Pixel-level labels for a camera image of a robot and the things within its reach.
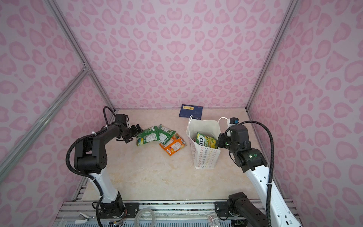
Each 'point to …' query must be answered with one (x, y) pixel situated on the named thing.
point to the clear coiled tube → (136, 218)
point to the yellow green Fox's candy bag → (206, 141)
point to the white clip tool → (86, 219)
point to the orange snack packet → (175, 143)
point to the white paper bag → (203, 157)
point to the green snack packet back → (161, 132)
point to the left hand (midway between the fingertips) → (139, 131)
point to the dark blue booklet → (186, 110)
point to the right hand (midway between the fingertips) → (219, 134)
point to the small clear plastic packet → (213, 220)
